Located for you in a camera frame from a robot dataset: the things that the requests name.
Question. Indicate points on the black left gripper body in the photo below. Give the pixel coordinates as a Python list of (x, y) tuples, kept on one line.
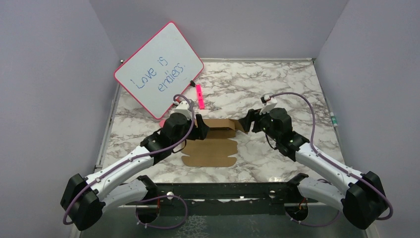
[(186, 131)]

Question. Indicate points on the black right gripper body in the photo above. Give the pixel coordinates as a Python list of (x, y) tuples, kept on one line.
[(262, 122)]

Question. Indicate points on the brown cardboard box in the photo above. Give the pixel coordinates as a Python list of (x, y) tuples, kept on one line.
[(218, 149)]

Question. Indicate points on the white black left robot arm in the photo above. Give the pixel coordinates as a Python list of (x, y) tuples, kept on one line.
[(111, 180)]

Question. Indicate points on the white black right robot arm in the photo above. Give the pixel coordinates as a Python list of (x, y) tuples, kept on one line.
[(338, 180)]

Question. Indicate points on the pink grey whiteboard eraser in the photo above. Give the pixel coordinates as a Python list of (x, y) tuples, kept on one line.
[(161, 123)]

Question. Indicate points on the pink marker pen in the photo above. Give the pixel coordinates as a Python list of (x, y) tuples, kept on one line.
[(200, 98)]

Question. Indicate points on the green white glue stick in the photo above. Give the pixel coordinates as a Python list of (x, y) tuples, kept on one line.
[(333, 119)]

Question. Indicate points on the pink-framed whiteboard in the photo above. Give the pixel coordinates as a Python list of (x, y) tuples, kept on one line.
[(161, 68)]

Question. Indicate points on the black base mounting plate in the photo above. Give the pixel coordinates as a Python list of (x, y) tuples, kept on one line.
[(214, 199)]

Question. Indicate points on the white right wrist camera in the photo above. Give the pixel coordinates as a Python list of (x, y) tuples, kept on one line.
[(269, 103)]

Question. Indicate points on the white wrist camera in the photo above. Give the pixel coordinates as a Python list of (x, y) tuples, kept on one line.
[(269, 103), (184, 108)]

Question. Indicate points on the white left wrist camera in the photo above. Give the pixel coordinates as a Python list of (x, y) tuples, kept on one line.
[(184, 108)]

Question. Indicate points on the aluminium frame rail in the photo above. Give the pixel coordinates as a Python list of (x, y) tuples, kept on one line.
[(86, 204)]

